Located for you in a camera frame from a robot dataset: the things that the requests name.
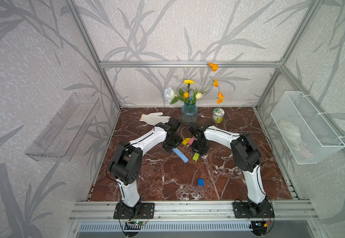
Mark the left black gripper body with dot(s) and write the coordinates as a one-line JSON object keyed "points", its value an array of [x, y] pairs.
{"points": [[174, 142]]}

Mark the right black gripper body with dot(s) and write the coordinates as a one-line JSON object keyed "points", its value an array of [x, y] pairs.
{"points": [[199, 148]]}

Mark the lime green block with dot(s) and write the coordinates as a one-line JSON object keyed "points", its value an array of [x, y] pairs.
{"points": [[196, 156]]}

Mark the pink rectangular block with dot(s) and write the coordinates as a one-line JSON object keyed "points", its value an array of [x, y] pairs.
{"points": [[191, 140]]}

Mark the yellow rectangular block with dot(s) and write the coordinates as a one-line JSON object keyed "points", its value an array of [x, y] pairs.
{"points": [[186, 141]]}

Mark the light blue slanted block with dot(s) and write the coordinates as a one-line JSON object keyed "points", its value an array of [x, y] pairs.
{"points": [[183, 158]]}

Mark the dark blue cube block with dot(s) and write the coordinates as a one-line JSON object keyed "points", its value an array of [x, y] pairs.
{"points": [[200, 182]]}

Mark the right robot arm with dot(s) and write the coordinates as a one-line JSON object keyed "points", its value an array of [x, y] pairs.
{"points": [[247, 157]]}

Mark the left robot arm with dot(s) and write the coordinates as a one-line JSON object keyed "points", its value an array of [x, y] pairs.
{"points": [[126, 162]]}

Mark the white knit glove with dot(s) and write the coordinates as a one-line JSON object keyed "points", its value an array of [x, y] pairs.
{"points": [[154, 118]]}

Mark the blue glass vase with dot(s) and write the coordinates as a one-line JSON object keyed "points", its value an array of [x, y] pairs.
{"points": [[189, 113]]}

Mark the small green tin can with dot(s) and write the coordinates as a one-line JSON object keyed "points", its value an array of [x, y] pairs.
{"points": [[218, 115]]}

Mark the artificial flower bouquet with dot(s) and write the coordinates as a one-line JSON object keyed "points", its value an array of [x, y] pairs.
{"points": [[189, 95]]}

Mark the left controller board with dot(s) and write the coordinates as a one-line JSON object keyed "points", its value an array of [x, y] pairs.
{"points": [[135, 225]]}

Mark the controller board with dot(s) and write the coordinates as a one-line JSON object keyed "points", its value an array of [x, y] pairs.
{"points": [[259, 228], [135, 225]]}

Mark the right controller board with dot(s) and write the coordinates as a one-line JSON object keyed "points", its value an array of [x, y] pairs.
{"points": [[259, 228]]}

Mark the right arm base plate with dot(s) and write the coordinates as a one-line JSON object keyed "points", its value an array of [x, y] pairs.
{"points": [[250, 210]]}

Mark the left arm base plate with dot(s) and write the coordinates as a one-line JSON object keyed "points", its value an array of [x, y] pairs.
{"points": [[141, 210]]}

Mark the white wire mesh basket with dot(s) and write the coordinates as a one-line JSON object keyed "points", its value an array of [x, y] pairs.
{"points": [[308, 135]]}

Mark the clear acrylic wall shelf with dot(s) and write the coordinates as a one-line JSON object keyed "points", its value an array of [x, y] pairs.
{"points": [[61, 138]]}

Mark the aluminium front rail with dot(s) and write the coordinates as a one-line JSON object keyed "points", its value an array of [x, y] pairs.
{"points": [[217, 210]]}

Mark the aluminium cage frame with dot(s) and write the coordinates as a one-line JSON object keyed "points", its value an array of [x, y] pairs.
{"points": [[279, 66]]}

